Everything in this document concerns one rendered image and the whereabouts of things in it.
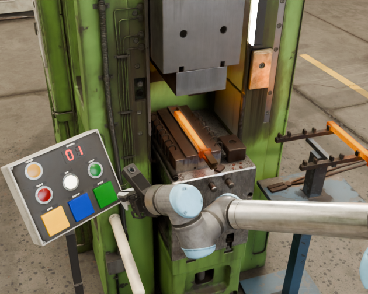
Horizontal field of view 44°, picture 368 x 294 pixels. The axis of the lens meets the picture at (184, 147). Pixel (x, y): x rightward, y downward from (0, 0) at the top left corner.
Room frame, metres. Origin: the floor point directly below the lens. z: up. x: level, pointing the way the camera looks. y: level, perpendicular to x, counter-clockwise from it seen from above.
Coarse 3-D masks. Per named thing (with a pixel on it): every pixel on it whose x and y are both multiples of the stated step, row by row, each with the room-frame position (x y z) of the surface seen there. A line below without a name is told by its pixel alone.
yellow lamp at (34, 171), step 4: (32, 164) 1.18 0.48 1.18; (36, 164) 1.19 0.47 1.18; (28, 168) 1.17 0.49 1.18; (32, 168) 1.18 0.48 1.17; (36, 168) 1.18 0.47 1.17; (28, 172) 1.16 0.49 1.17; (32, 172) 1.17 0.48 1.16; (36, 172) 1.18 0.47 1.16; (40, 172) 1.18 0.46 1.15; (32, 176) 1.16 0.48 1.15; (36, 176) 1.17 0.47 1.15
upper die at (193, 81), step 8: (152, 64) 1.80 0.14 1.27; (160, 72) 1.70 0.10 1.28; (176, 72) 1.51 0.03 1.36; (184, 72) 1.52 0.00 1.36; (192, 72) 1.53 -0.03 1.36; (200, 72) 1.54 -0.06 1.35; (208, 72) 1.55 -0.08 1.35; (216, 72) 1.56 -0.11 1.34; (224, 72) 1.58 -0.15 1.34; (168, 80) 1.60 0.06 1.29; (176, 80) 1.51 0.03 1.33; (184, 80) 1.52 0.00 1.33; (192, 80) 1.53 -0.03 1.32; (200, 80) 1.54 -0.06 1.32; (208, 80) 1.55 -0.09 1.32; (216, 80) 1.57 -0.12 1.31; (224, 80) 1.58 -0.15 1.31; (176, 88) 1.51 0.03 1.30; (184, 88) 1.52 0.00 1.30; (192, 88) 1.53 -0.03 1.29; (200, 88) 1.54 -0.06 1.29; (208, 88) 1.55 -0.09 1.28; (216, 88) 1.57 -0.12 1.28; (224, 88) 1.58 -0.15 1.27
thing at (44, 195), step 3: (42, 189) 1.15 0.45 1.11; (45, 189) 1.16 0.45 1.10; (39, 192) 1.14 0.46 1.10; (42, 192) 1.14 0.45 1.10; (45, 192) 1.15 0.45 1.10; (48, 192) 1.16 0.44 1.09; (39, 195) 1.13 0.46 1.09; (42, 195) 1.14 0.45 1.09; (45, 195) 1.14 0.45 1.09; (48, 195) 1.15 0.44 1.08; (39, 198) 1.13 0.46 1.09; (42, 198) 1.13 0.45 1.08; (45, 198) 1.14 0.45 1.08; (48, 198) 1.14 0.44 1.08; (42, 201) 1.13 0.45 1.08; (45, 201) 1.13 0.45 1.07
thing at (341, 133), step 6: (336, 126) 1.72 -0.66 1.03; (336, 132) 1.68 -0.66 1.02; (342, 132) 1.67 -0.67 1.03; (342, 138) 1.64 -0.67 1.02; (348, 138) 1.62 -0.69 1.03; (348, 144) 1.60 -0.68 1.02; (354, 144) 1.58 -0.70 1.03; (354, 150) 1.56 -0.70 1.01; (360, 150) 1.53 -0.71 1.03; (366, 150) 1.53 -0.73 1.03; (360, 156) 1.52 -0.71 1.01; (366, 156) 1.49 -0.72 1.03
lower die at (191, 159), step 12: (168, 108) 1.92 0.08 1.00; (180, 108) 1.93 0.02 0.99; (156, 120) 1.83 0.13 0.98; (168, 120) 1.82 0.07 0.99; (192, 120) 1.82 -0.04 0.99; (168, 132) 1.73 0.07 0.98; (180, 132) 1.71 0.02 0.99; (204, 132) 1.71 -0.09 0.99; (168, 144) 1.63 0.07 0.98; (180, 144) 1.62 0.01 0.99; (192, 144) 1.61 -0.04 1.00; (204, 144) 1.61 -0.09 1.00; (216, 144) 1.62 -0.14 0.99; (180, 156) 1.54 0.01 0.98; (192, 156) 1.54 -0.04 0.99; (216, 156) 1.57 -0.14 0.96; (180, 168) 1.52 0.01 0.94; (192, 168) 1.54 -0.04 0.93
